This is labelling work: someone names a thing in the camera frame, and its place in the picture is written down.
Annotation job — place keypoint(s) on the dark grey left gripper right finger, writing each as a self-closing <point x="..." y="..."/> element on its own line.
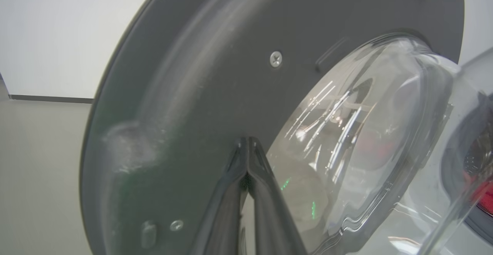
<point x="275" y="216"/>

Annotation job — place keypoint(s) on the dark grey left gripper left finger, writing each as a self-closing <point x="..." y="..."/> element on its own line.
<point x="221" y="216"/>

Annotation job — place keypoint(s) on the washing machine door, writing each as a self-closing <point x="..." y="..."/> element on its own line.
<point x="215" y="74"/>

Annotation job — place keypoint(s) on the red and white garment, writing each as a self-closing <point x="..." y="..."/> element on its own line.
<point x="486" y="197"/>

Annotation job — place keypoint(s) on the grey rubber door gasket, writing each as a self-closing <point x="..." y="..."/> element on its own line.
<point x="454" y="162"/>

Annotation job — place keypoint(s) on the white front-load washing machine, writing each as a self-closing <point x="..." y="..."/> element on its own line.
<point x="477" y="16"/>

